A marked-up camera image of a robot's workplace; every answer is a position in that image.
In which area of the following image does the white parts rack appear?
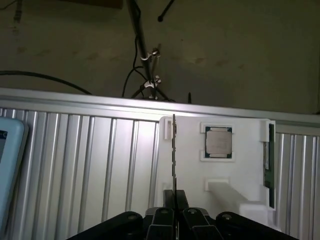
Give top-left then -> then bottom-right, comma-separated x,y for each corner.
154,114 -> 286,233

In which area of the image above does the grey blue teach pendant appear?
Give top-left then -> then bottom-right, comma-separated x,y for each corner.
0,116 -> 31,227

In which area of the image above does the black rod with ball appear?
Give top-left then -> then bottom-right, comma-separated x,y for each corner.
157,0 -> 176,22

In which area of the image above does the silver CPU chip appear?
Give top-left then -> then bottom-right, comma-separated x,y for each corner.
204,125 -> 234,159

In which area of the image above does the metal tripod stand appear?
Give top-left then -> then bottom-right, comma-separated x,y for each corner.
122,0 -> 176,103

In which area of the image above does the black floor cable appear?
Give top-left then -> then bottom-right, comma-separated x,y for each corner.
0,70 -> 94,96

